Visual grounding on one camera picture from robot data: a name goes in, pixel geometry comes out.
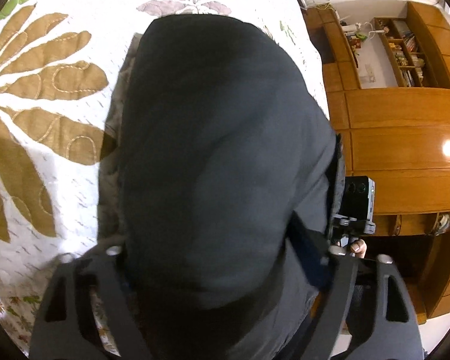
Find black padded pants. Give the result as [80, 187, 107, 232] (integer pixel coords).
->
[118, 15, 337, 359]

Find person's right hand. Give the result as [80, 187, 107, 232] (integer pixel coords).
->
[347, 239, 368, 258]

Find wooden desk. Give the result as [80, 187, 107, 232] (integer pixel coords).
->
[302, 8, 361, 93]

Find floral quilted bedspread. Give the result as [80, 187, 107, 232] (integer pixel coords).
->
[0, 0, 336, 356]

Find wooden wall shelf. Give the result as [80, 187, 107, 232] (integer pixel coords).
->
[373, 17, 437, 88]

